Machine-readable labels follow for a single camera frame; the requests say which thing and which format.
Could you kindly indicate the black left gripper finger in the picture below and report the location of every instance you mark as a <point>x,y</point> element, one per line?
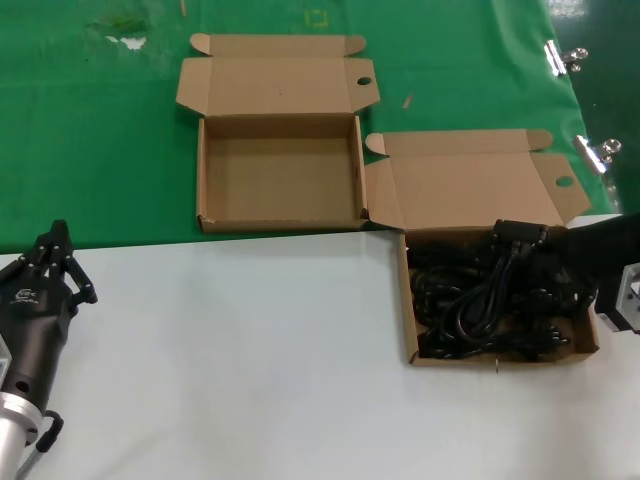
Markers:
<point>37,260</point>
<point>67,265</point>

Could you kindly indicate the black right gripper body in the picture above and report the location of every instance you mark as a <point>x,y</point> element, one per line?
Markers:
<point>595,255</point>

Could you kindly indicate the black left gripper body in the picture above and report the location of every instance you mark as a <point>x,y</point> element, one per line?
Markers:
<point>35,330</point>

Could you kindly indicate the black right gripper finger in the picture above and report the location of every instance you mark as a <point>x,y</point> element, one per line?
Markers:
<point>522,241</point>
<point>520,227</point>

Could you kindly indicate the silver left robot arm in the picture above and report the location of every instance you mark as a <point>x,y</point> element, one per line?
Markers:
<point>12,430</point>

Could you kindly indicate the open brown cardboard box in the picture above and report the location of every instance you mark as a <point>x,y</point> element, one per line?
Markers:
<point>275,170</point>
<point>450,185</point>

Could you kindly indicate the silver binder clip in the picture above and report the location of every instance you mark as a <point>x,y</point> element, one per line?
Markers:
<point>590,152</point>
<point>555,57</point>

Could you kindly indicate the green table cloth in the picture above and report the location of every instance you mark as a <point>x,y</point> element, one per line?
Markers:
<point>75,150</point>

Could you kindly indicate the small wooden scrap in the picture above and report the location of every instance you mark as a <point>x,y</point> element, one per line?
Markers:
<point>407,101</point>

